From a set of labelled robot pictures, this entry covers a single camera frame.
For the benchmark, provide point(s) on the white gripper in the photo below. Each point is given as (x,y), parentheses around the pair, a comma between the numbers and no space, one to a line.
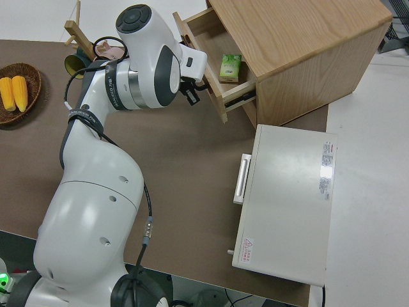
(195,62)

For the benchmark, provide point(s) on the wooden drawer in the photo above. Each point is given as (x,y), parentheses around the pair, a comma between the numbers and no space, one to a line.
(220,105)

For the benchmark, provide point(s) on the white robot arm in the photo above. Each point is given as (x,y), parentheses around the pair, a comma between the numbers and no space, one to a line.
(96,208)

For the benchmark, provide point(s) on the wooden drawer cabinet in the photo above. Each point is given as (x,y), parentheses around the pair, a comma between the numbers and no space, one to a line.
(303,38)

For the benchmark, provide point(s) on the green tea box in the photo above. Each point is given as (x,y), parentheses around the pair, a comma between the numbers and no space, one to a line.
(230,67)

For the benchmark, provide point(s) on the brown table mat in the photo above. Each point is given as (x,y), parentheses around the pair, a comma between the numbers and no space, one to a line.
(191,160)

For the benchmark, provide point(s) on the pink mug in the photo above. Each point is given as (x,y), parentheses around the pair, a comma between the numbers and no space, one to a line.
(110,51)

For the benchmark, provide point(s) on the teal mug yellow inside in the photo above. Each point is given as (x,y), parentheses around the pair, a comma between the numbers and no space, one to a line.
(73,64)

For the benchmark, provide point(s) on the wooden mug tree stand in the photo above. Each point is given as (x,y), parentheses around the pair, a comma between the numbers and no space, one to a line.
(78,32)

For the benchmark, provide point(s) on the white toaster oven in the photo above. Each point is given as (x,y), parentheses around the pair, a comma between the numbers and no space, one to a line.
(281,198)

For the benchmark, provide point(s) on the round wicker basket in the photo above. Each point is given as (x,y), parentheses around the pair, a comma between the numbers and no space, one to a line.
(32,105)

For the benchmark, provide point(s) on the yellow corn cob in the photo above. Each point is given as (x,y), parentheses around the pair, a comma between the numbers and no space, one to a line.
(7,94)
(20,92)

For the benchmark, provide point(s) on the black drawer slide rail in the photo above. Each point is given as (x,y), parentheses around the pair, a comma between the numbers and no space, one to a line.
(239,98)

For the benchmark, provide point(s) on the grey arm mount base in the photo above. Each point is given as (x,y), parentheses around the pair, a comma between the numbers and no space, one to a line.
(198,295)

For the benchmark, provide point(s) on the black metal frame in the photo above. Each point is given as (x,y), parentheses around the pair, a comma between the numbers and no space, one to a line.
(396,32)

